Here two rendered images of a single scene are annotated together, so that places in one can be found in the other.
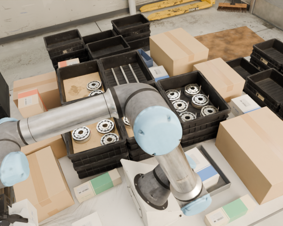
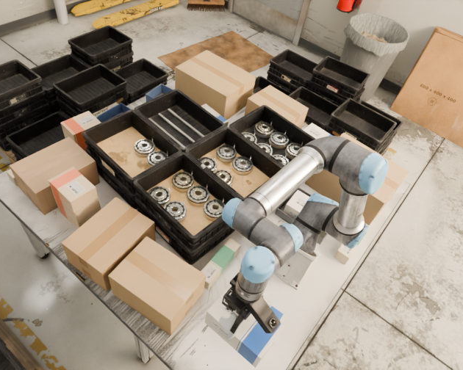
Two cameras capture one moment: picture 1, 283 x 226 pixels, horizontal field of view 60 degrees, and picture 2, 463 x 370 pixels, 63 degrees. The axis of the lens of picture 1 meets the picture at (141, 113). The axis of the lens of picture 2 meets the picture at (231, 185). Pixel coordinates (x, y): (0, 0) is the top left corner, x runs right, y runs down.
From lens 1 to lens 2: 0.87 m
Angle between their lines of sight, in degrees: 28
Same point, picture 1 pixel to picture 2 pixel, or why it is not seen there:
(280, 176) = (386, 194)
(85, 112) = (303, 173)
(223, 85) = (292, 117)
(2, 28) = not seen: outside the picture
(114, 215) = not seen: hidden behind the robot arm
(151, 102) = (364, 151)
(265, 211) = (374, 230)
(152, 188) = (307, 238)
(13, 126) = (254, 204)
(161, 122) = (383, 165)
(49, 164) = (164, 257)
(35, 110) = (90, 197)
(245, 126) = not seen: hidden behind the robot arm
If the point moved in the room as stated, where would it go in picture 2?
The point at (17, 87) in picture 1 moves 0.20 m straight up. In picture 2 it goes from (25, 173) to (11, 140)
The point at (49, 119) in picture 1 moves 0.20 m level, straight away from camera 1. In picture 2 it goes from (281, 188) to (220, 157)
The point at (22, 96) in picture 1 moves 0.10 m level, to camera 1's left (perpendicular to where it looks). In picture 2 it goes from (60, 183) to (35, 191)
